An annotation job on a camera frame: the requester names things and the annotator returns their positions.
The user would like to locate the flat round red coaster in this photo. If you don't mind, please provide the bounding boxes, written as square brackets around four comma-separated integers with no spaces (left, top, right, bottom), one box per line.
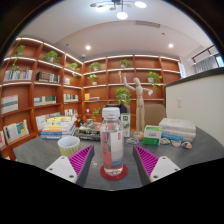
[99,163,129,181]

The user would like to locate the ceiling air vent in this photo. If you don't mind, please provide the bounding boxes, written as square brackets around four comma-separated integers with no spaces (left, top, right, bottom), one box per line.
[134,20,161,28]

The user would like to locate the dark blue chair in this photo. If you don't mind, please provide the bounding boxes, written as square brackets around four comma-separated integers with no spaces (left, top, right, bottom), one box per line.
[103,103,129,116]

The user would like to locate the stack of dark books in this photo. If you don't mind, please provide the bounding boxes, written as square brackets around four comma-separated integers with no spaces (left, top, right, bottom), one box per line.
[73,120,103,142]

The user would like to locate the standing white green card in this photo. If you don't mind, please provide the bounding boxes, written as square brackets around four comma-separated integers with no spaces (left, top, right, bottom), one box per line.
[120,112,132,138]

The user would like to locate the grey window curtain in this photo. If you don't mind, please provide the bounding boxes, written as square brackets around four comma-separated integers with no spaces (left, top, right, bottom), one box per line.
[194,54,219,74]

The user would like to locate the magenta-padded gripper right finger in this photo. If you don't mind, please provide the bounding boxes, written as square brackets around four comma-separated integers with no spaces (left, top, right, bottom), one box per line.
[132,144,182,186]

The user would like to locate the white and green box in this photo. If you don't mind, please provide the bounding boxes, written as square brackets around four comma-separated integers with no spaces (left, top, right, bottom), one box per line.
[142,124,163,147]

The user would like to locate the white counter with dark top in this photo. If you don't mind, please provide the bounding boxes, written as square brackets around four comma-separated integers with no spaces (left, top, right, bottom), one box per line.
[164,67,224,148]

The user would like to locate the wooden shelf unit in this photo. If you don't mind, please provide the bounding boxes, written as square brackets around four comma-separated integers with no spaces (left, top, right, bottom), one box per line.
[0,35,183,161]

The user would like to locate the beige chair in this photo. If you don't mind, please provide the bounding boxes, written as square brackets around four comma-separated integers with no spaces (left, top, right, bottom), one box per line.
[143,103,168,127]

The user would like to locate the wooden artist mannequin figure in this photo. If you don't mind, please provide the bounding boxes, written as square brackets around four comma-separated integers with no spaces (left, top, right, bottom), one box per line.
[118,70,154,140]

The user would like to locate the yellow striped paper cup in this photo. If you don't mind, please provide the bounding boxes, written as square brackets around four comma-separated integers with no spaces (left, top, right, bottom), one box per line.
[57,135,82,158]

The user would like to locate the small round printed badge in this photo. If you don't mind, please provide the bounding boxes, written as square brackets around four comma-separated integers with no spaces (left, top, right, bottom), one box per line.
[125,137,140,145]
[170,139,183,148]
[180,141,193,150]
[159,137,172,146]

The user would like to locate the stack of colourful books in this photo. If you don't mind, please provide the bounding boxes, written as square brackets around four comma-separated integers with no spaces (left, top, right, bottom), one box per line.
[39,114,78,140]

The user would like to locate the clear plastic water bottle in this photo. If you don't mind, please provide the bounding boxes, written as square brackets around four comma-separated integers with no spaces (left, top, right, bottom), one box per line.
[99,106,125,177]

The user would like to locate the branched ceiling lamp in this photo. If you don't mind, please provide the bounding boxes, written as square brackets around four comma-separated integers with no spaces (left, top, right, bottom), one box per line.
[89,0,148,20]

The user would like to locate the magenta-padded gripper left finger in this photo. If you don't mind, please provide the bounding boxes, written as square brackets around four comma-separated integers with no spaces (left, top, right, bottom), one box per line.
[45,144,96,188]

